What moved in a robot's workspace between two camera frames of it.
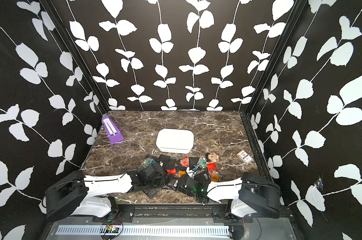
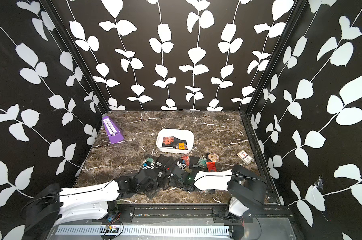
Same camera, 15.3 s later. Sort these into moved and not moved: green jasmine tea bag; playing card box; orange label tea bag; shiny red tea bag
Moved: orange label tea bag
Not moved: playing card box; shiny red tea bag; green jasmine tea bag
